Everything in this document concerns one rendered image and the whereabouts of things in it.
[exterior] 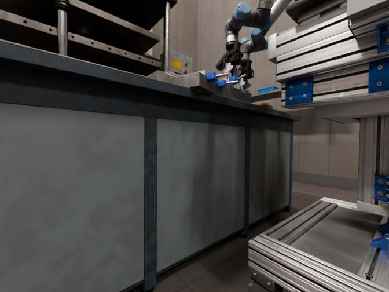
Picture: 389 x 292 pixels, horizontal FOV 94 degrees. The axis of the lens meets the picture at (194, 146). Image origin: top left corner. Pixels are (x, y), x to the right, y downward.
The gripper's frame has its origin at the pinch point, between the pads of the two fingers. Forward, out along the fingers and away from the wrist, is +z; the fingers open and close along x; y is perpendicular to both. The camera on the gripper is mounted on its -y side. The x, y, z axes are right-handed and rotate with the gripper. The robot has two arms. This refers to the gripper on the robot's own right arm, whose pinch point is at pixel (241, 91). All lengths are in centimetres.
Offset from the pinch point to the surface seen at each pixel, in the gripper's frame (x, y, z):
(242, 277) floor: -45, 33, 95
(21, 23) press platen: -119, -67, -30
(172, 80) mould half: -68, 13, 11
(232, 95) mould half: -29.0, 14.3, 10.6
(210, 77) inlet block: -57, 26, 10
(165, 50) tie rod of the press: -27, -60, -43
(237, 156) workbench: -26, 16, 45
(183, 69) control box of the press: 1, -73, -37
